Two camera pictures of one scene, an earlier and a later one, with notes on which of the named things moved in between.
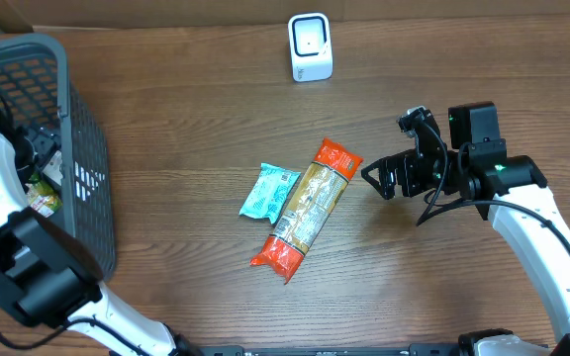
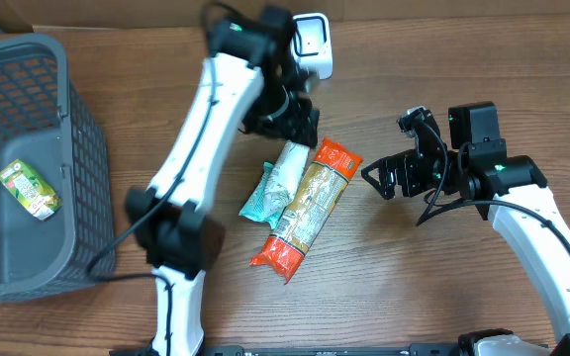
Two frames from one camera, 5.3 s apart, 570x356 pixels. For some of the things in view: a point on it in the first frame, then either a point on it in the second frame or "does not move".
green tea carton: (44, 198) does not move
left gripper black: (53, 140) → (303, 126)
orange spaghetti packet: (310, 210) does not move
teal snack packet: (270, 192) does not move
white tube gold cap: (52, 170) → (287, 174)
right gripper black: (408, 163) does not move
